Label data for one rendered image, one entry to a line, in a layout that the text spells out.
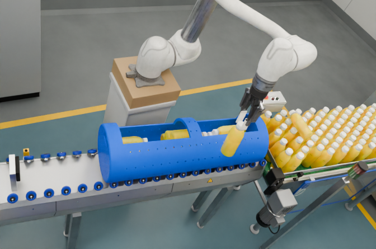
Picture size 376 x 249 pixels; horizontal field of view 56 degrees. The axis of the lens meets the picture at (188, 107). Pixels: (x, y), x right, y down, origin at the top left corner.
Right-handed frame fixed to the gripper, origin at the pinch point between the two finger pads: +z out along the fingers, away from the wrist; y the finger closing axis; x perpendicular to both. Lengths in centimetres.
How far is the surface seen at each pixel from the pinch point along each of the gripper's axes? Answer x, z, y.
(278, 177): 43, 49, 3
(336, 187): 77, 47, 17
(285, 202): 51, 64, 12
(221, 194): 32, 94, -17
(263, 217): 49, 88, 8
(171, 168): -23.4, 36.6, -5.6
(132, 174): -43, 38, -6
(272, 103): 60, 34, -42
